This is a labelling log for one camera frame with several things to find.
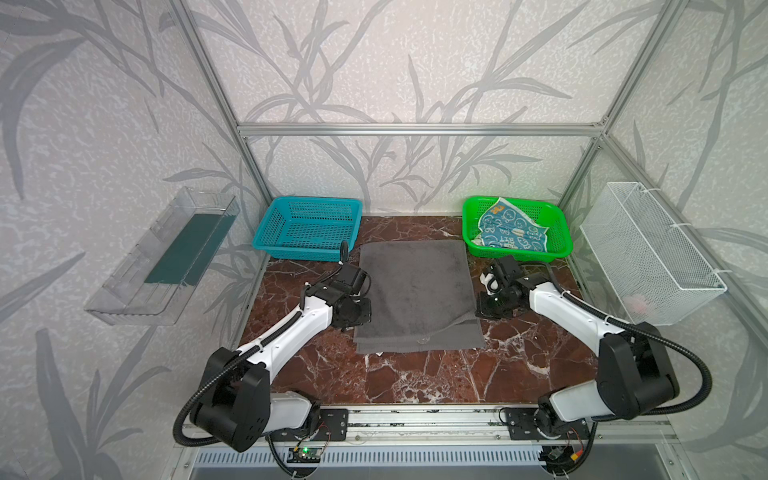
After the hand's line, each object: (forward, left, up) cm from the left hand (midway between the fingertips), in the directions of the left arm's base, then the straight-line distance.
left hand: (369, 307), depth 85 cm
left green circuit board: (-34, +14, -9) cm, 38 cm away
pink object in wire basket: (-5, -67, +13) cm, 69 cm away
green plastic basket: (+42, -63, -3) cm, 76 cm away
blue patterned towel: (+37, -48, -6) cm, 61 cm away
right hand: (+3, -32, -2) cm, 32 cm away
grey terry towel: (+8, -14, -8) cm, 18 cm away
